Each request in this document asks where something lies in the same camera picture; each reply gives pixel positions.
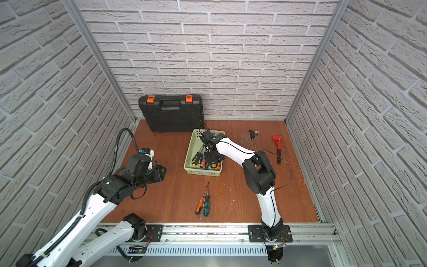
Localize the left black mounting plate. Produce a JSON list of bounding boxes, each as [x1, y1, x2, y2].
[[126, 224, 163, 243]]

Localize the black plastic tool case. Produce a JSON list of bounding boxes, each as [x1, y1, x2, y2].
[[138, 95, 205, 133]]

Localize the small black metal part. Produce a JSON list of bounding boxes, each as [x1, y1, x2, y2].
[[249, 130, 260, 139]]

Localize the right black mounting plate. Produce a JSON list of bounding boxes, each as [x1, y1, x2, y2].
[[248, 224, 293, 243]]

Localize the red pipe wrench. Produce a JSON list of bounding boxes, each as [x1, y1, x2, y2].
[[272, 135, 282, 165]]

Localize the pink handled screwdriver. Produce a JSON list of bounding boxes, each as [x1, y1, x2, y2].
[[199, 158, 206, 168]]

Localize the small green black screwdriver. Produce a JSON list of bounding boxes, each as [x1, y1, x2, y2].
[[203, 184, 210, 217]]

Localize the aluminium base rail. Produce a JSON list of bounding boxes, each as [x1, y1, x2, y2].
[[146, 222, 342, 245]]

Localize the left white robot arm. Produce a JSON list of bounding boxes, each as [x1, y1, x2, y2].
[[16, 148, 167, 267]]

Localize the light green perforated bin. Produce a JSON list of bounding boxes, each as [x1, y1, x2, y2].
[[183, 129, 223, 177]]

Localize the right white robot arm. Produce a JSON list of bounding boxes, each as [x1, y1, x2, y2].
[[200, 130, 284, 240]]

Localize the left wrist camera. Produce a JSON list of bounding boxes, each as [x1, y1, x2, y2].
[[140, 148, 154, 170]]

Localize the black mounting plate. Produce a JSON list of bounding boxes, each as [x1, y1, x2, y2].
[[126, 224, 163, 243], [248, 224, 293, 243]]

